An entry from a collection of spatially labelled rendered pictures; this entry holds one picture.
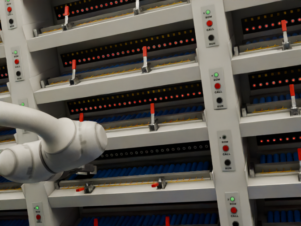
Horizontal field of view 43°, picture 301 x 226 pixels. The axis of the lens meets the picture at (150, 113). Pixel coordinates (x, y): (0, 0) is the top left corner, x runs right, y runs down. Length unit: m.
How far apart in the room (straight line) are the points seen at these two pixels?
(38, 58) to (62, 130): 0.58
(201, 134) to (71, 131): 0.42
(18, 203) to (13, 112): 0.67
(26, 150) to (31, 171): 0.05
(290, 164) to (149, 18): 0.63
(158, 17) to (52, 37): 0.39
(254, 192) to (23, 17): 0.98
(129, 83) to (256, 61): 0.40
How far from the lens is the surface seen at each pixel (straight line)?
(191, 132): 1.21
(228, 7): 1.21
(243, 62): 1.17
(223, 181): 1.21
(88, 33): 1.34
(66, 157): 1.00
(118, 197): 1.33
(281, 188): 1.20
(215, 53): 1.18
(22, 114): 0.93
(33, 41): 1.45
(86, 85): 1.33
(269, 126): 1.17
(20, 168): 1.05
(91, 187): 1.38
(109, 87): 1.29
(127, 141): 1.28
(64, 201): 1.43
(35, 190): 1.48
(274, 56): 1.17
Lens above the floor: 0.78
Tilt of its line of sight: 1 degrees down
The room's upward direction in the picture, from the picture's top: 8 degrees counter-clockwise
